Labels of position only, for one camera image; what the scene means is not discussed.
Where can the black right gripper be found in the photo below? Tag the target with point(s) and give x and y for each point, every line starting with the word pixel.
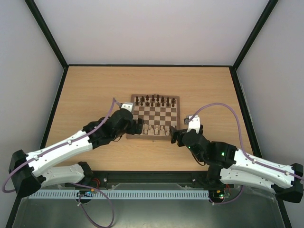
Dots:
pixel 178 138

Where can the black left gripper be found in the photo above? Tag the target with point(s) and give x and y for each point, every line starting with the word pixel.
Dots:
pixel 132 129

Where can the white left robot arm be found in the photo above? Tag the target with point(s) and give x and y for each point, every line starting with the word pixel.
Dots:
pixel 54 159

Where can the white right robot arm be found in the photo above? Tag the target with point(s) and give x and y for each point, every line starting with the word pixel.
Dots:
pixel 231 165

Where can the wooden folding chess board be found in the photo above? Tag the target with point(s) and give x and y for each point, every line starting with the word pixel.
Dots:
pixel 166 116

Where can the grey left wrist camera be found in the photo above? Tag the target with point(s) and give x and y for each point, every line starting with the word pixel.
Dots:
pixel 128 106

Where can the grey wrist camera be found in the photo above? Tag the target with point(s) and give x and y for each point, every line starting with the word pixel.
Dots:
pixel 193 123
pixel 128 106

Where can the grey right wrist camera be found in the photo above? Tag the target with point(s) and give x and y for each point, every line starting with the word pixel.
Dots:
pixel 193 123

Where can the black aluminium frame rail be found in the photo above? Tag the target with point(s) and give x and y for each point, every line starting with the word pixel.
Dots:
pixel 82 174

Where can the light blue cable duct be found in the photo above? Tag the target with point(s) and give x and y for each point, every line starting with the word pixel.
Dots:
pixel 123 194

